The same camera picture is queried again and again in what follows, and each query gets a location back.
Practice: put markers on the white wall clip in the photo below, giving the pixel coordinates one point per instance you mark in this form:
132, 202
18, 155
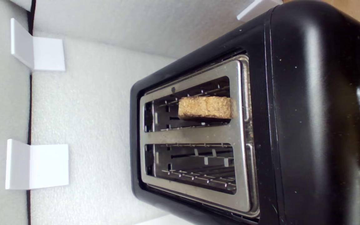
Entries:
45, 53
256, 8
45, 165

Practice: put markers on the brown bread slice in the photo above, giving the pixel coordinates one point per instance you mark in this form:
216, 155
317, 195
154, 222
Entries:
205, 107

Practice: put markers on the black two-slot toaster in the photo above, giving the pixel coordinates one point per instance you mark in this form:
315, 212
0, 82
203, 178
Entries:
308, 125

